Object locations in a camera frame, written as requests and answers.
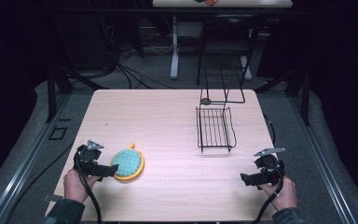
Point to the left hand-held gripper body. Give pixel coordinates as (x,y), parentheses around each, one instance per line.
(88,155)

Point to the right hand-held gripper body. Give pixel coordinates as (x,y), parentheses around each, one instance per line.
(268,165)

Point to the teal pot holder yellow rim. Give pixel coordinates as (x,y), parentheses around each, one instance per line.
(128,161)

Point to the person's left hand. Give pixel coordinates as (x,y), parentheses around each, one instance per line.
(74,186)

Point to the person's right hand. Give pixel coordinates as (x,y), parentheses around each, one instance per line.
(284,196)

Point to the black metal stand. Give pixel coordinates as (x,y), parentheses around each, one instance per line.
(301,90)
(59,81)

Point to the black chair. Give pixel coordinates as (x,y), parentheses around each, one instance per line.
(230,34)

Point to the white background table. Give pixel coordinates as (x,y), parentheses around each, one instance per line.
(175,46)

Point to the orange object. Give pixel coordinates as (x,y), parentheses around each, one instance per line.
(211,2)

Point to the aluminium floor rail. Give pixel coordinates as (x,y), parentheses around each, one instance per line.
(320,158)
(21,168)

